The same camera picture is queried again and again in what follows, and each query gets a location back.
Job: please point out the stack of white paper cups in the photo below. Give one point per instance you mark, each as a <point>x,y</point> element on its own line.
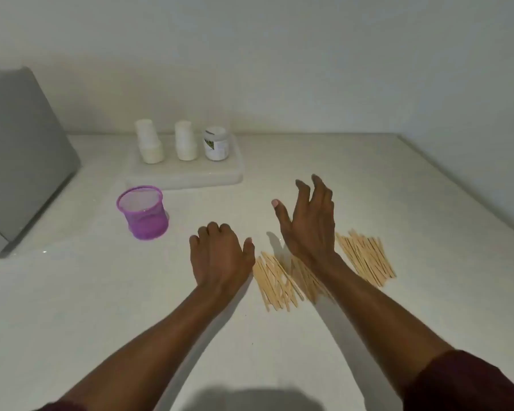
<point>150,145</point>
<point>185,143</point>

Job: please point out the purple mesh cup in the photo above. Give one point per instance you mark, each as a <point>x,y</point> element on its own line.
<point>147,222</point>

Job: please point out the maroon right sleeve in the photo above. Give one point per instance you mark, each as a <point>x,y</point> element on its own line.
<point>467,385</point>

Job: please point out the white jar with green label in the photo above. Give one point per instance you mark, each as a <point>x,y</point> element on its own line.
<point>216,145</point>

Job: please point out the person's right hand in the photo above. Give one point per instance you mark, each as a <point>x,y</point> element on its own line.
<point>312,231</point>

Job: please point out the silver microwave oven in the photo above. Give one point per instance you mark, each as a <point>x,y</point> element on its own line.
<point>21,158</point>

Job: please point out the maroon sleeve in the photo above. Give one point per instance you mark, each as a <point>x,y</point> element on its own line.
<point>64,407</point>
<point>467,385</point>

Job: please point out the pile of wooden stir sticks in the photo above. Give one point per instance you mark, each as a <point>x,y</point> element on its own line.
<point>274,282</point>
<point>368,256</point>

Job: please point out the person's left hand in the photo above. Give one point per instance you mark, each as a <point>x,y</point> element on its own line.
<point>220,256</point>

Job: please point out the person's left forearm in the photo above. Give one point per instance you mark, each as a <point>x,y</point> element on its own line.
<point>154,346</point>

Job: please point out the white plastic tray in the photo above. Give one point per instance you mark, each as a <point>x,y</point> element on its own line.
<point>184,173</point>

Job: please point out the person's right forearm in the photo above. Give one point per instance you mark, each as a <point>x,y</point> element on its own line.
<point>377,321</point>

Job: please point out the maroon left sleeve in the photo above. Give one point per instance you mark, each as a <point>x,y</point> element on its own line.
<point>64,407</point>

